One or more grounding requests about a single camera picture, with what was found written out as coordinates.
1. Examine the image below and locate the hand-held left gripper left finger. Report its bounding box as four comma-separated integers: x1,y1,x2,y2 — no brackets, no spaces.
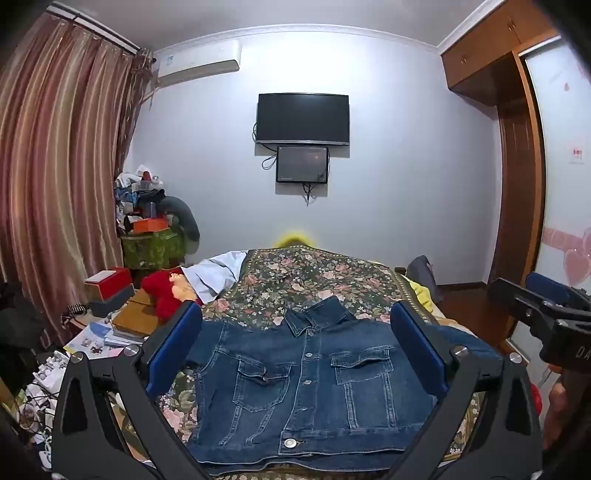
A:
51,301,218,480

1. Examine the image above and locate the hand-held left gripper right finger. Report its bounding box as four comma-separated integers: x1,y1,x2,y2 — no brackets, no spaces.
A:
390,301,543,480

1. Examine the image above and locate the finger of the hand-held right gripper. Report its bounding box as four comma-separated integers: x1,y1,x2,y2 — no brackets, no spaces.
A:
489,277,561,340
525,271,587,308

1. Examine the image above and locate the blue denim jacket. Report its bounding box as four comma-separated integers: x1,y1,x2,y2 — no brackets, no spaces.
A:
185,296,504,464

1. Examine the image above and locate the pile of clothes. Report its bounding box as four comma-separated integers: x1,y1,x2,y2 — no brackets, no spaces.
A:
113,164,167,232

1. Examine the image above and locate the person's right hand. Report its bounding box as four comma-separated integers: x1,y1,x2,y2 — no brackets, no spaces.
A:
544,381,570,450

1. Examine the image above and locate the pale yellow blanket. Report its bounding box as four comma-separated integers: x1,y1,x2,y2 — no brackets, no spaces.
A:
411,281,446,320

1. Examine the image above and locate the red plush toy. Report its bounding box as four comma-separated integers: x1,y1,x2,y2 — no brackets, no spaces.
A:
141,271,204,324

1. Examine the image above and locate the brown cardboard box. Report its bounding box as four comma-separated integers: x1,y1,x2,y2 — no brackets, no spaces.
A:
112,288,160,335

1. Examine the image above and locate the dark grey bag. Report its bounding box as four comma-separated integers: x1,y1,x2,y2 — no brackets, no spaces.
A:
406,255,437,301

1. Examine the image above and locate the white cloth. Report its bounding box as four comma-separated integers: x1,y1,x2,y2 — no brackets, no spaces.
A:
182,250,245,303

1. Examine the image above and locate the grey box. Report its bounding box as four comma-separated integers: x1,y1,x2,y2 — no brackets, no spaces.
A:
88,284,136,318

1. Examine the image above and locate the red box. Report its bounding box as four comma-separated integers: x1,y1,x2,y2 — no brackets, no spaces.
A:
84,267,134,301

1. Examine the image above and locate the stack of magazines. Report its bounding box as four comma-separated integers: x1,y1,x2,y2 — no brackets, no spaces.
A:
65,320,148,361

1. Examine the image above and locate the white sliding door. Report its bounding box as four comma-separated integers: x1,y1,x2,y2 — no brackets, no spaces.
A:
524,41,591,296

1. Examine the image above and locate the green patterned box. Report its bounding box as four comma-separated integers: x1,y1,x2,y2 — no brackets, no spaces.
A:
121,226,185,271

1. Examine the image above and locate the brown wooden wardrobe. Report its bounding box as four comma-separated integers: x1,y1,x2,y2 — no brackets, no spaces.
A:
441,0,561,342

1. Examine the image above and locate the orange box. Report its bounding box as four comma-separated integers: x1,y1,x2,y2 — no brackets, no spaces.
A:
131,218,171,234

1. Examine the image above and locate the floral bedspread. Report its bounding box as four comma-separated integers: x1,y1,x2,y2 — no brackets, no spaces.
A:
152,247,490,464

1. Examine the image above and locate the dark cloth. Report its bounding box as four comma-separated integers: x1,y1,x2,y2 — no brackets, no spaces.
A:
0,281,47,393

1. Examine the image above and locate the striped pink curtain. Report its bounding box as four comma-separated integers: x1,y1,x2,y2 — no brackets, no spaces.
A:
0,9,153,352

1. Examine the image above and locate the white air conditioner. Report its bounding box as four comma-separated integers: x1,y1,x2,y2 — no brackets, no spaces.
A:
152,41,242,88

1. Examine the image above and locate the black and white striped cord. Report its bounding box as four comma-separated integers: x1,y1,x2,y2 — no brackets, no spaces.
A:
62,302,90,325

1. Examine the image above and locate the pile of papers and cables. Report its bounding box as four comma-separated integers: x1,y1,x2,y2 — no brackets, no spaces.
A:
18,351,70,462

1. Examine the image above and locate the black television cable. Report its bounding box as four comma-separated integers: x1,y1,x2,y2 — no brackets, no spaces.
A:
253,122,278,171

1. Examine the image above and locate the small black wall monitor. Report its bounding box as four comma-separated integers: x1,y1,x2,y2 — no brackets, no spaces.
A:
276,145,329,184

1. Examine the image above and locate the black wall television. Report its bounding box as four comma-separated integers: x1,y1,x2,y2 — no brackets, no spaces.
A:
256,93,350,146

